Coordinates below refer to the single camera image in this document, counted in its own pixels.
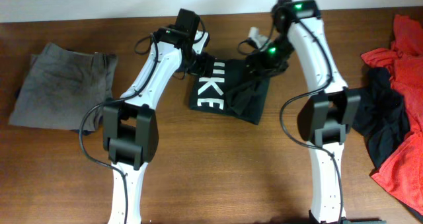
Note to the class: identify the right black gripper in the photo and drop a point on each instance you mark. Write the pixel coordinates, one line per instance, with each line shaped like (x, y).
(265, 64)

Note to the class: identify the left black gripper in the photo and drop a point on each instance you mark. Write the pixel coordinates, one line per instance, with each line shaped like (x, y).
(205, 64)

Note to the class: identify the dark green t-shirt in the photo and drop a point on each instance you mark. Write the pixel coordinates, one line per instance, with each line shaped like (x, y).
(226, 93)

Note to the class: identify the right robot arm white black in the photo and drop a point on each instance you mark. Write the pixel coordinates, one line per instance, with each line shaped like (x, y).
(327, 116)

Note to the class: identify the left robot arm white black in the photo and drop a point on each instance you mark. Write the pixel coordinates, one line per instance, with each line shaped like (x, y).
(130, 131)

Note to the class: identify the black garment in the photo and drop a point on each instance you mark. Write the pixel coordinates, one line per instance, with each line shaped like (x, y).
(381, 117)

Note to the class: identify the folded grey shorts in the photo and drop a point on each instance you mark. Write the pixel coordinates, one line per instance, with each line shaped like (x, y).
(61, 87)

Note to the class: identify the red t-shirt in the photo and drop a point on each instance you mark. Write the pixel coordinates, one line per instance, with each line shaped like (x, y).
(401, 174)

